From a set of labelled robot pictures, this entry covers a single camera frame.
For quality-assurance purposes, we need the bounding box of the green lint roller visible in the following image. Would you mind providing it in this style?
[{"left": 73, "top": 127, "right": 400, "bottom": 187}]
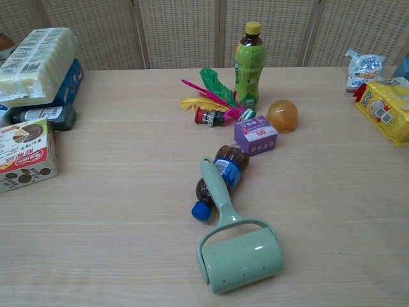
[{"left": 197, "top": 157, "right": 285, "bottom": 295}]

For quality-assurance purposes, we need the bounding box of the small cola bottle blue cap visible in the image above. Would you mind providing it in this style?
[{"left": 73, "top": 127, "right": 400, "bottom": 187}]
[{"left": 191, "top": 144, "right": 251, "bottom": 222}]

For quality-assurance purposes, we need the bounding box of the red emergency stop button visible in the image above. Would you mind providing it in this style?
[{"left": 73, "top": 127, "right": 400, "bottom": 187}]
[{"left": 194, "top": 107, "right": 227, "bottom": 128}]

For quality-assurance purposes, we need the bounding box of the purple small carton box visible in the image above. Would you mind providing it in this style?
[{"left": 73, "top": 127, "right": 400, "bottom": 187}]
[{"left": 233, "top": 115, "right": 279, "bottom": 157}]

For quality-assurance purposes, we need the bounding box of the colourful feather shuttlecock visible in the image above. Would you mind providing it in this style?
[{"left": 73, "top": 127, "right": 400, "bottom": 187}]
[{"left": 178, "top": 68, "right": 256, "bottom": 122}]

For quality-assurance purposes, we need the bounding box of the amber translucent dome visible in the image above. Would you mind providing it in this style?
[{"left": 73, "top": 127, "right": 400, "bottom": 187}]
[{"left": 266, "top": 99, "right": 299, "bottom": 132}]

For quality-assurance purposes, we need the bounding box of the green tea bottle yellow cap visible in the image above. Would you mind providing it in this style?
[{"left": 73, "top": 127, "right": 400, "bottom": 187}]
[{"left": 235, "top": 20, "right": 266, "bottom": 109}]

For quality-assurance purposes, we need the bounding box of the wooden folding screen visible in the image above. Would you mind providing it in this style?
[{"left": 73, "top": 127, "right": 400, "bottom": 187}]
[{"left": 0, "top": 0, "right": 409, "bottom": 70}]

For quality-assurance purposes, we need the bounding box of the dark grey bottle white label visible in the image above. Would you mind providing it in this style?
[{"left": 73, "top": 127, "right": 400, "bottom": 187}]
[{"left": 5, "top": 106, "right": 77, "bottom": 132}]

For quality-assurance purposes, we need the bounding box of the cereal box with red print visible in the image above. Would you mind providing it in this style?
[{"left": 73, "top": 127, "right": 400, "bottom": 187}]
[{"left": 0, "top": 117, "right": 59, "bottom": 194}]

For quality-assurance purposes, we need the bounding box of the white blue snack bag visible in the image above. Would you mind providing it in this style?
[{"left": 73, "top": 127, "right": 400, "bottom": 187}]
[{"left": 344, "top": 48, "right": 388, "bottom": 91}]

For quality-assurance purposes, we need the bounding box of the yellow snack bag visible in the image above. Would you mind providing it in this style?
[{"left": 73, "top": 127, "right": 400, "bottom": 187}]
[{"left": 353, "top": 77, "right": 409, "bottom": 148}]

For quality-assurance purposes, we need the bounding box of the white sponge pack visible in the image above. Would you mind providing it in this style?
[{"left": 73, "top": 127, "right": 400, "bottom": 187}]
[{"left": 0, "top": 28, "right": 80, "bottom": 108}]

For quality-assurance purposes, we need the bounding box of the light blue box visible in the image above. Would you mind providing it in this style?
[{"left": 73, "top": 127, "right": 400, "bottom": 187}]
[{"left": 391, "top": 57, "right": 409, "bottom": 81}]

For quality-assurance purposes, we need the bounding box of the brown round object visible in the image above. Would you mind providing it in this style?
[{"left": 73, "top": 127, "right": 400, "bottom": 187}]
[{"left": 0, "top": 33, "right": 14, "bottom": 52}]

